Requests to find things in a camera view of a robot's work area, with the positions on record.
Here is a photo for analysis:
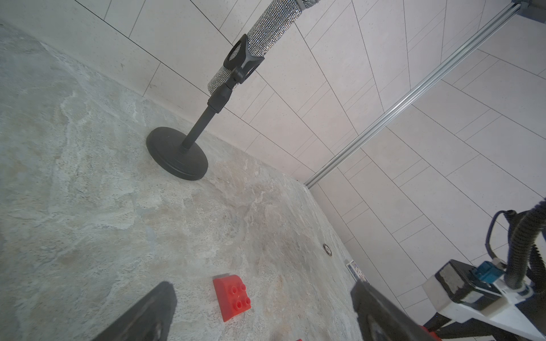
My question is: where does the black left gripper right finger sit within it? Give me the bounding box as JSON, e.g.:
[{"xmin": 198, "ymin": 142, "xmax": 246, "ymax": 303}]
[{"xmin": 351, "ymin": 281, "xmax": 439, "ymax": 341}]

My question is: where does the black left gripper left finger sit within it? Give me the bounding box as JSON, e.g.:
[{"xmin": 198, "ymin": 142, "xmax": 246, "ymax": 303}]
[{"xmin": 94, "ymin": 281, "xmax": 177, "ymax": 341}]

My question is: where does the red lego brick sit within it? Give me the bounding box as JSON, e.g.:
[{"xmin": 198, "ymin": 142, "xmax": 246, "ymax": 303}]
[
  {"xmin": 213, "ymin": 275, "xmax": 252, "ymax": 322},
  {"xmin": 422, "ymin": 326, "xmax": 443, "ymax": 341}
]

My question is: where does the printed card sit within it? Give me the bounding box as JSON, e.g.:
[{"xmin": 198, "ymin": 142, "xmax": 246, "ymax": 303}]
[{"xmin": 346, "ymin": 260, "xmax": 368, "ymax": 282}]

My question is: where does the black microphone stand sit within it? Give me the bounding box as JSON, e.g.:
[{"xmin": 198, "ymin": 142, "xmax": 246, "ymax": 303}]
[{"xmin": 146, "ymin": 35, "xmax": 264, "ymax": 180}]

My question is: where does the glittery silver microphone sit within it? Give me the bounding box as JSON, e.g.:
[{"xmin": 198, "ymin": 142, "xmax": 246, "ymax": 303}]
[{"xmin": 208, "ymin": 0, "xmax": 318, "ymax": 95}]

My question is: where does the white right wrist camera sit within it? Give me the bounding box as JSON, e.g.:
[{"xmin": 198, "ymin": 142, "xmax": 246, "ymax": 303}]
[{"xmin": 422, "ymin": 259, "xmax": 545, "ymax": 340}]

